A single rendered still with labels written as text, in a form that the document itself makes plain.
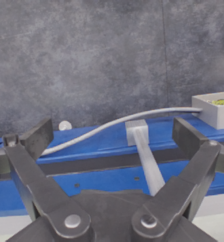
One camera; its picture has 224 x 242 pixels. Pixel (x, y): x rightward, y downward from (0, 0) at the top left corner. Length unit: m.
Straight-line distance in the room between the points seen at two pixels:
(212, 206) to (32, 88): 1.41
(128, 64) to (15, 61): 0.85
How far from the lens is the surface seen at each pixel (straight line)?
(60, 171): 0.83
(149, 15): 1.42
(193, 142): 0.17
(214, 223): 0.24
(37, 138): 0.18
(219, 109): 1.02
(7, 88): 1.59
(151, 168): 0.53
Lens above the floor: 1.35
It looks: 73 degrees down
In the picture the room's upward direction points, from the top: 179 degrees counter-clockwise
